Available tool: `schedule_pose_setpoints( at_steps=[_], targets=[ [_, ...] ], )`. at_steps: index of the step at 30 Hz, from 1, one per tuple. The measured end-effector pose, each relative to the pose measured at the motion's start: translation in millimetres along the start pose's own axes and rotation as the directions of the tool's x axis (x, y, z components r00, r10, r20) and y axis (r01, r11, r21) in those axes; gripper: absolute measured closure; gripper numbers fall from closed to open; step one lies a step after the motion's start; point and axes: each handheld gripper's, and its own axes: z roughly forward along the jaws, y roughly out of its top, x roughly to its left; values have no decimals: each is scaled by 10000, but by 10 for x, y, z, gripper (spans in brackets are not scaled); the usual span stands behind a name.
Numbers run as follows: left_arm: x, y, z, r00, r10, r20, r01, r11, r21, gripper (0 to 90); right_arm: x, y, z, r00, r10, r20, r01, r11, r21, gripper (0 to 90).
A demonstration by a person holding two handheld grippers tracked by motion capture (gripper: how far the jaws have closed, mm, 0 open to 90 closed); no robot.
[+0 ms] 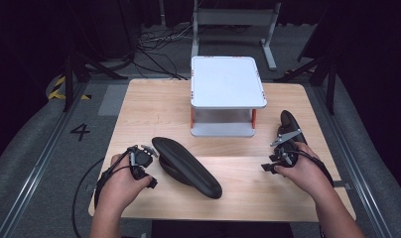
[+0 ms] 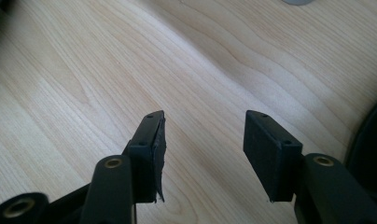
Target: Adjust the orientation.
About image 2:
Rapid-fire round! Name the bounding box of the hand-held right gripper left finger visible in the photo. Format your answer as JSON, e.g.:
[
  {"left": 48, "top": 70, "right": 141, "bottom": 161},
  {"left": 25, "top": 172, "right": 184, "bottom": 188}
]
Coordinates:
[{"left": 78, "top": 109, "right": 168, "bottom": 224}]

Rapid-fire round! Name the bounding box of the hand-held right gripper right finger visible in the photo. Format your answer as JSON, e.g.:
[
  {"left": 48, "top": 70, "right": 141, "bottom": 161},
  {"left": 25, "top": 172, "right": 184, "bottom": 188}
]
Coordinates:
[{"left": 243, "top": 109, "right": 377, "bottom": 224}]

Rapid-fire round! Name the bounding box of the black curved object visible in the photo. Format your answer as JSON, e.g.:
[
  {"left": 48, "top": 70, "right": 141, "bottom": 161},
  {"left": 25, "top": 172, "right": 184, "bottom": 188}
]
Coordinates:
[{"left": 344, "top": 91, "right": 377, "bottom": 213}]

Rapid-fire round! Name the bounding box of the grey round object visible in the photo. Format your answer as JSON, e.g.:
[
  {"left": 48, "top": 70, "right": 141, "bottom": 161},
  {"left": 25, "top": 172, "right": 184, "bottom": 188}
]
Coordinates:
[{"left": 282, "top": 0, "right": 315, "bottom": 7}]

